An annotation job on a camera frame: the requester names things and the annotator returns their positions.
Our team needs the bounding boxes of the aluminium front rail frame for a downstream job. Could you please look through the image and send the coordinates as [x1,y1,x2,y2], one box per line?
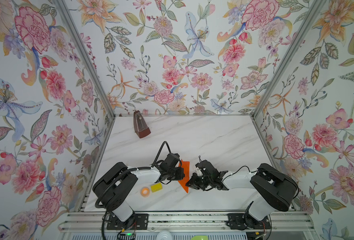
[58,211,315,233]

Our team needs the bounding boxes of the orange tape roll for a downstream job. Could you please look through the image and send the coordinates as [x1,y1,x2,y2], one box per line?
[141,187,151,198]

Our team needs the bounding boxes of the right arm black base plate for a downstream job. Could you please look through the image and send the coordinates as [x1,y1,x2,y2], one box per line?
[226,213,272,231]

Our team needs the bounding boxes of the green object at edge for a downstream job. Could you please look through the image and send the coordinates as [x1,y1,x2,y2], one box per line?
[191,235,209,240]

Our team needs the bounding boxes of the white round object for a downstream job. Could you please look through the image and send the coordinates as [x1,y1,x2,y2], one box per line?
[156,230,173,240]

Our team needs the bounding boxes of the black corrugated cable conduit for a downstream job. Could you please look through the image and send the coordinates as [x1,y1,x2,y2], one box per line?
[94,140,172,209]

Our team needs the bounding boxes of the brown wooden metronome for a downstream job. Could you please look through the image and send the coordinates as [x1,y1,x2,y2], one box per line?
[134,111,151,139]

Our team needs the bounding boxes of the yellow rectangular block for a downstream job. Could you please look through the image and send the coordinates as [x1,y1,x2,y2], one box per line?
[151,183,163,193]

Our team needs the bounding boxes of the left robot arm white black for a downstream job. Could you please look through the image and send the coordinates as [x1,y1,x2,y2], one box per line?
[93,153,185,223]

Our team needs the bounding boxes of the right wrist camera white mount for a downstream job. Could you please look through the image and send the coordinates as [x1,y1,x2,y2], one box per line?
[196,167,203,176]

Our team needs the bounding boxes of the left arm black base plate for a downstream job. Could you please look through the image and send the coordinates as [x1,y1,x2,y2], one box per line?
[106,213,149,231]

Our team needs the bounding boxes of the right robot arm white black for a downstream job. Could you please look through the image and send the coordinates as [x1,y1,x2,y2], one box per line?
[186,160,299,221]

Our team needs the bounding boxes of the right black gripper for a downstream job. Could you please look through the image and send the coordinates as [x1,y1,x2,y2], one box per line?
[184,173,212,191]

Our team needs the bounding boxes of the orange square paper sheet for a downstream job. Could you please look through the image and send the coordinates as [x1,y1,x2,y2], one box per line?
[178,160,190,193]

